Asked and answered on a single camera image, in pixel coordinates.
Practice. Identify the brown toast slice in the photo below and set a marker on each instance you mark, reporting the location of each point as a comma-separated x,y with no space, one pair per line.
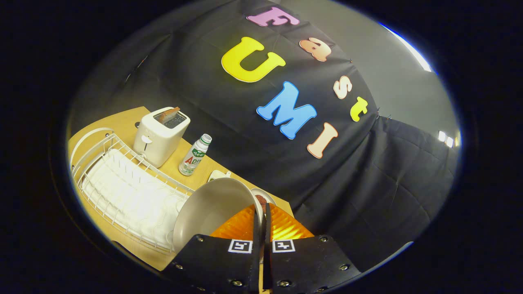
168,115

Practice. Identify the beige round plate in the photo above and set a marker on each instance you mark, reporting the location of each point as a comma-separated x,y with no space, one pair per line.
212,208

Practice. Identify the white toaster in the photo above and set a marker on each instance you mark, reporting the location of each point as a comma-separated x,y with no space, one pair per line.
157,143

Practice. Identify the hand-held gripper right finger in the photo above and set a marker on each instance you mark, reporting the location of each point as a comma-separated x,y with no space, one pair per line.
267,228

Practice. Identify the grey bowl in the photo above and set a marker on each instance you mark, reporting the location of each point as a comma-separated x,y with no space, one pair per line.
269,198

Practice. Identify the white divided dish with beans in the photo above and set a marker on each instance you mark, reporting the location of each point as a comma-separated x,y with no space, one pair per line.
216,175

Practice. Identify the white green drink bottle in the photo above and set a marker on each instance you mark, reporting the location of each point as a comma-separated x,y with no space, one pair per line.
193,157

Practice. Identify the red meat piece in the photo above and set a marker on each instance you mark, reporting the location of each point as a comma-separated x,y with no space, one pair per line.
261,201

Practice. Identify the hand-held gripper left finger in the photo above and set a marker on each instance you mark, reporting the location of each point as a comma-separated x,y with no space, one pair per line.
257,228

